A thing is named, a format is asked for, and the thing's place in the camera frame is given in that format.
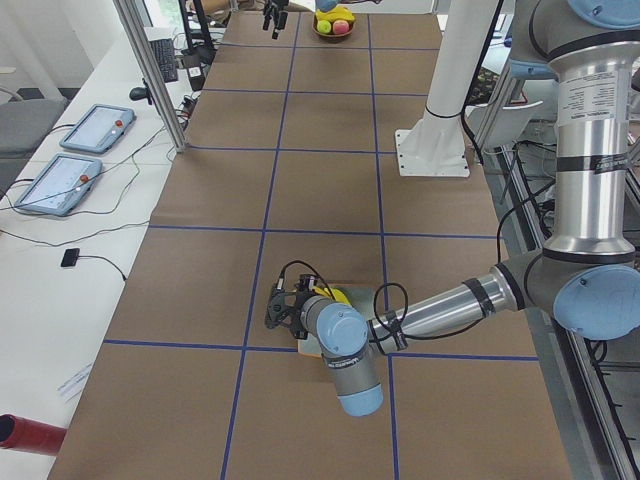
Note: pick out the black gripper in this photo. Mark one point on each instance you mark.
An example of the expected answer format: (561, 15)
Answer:
(299, 327)
(274, 18)

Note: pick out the yellow banana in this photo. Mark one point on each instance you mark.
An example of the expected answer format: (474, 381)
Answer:
(338, 13)
(333, 293)

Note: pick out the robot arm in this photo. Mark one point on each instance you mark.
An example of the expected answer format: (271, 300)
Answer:
(583, 276)

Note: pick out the brown wicker basket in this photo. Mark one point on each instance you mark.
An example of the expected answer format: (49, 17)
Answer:
(331, 36)

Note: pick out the grey square plate orange rim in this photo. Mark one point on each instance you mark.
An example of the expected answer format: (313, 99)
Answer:
(361, 297)

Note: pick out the pink red apple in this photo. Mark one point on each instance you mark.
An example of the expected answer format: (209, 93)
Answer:
(340, 27)

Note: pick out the black keyboard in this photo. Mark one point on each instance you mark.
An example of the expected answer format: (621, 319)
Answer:
(164, 54)

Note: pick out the blue teach pendant tablet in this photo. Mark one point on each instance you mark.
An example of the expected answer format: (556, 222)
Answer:
(99, 129)

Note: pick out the small black box device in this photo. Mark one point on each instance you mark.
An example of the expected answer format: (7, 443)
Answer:
(70, 258)

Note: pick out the red cylinder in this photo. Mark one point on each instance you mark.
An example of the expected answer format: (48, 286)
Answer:
(30, 436)

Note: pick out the aluminium frame post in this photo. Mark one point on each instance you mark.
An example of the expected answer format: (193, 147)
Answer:
(135, 31)

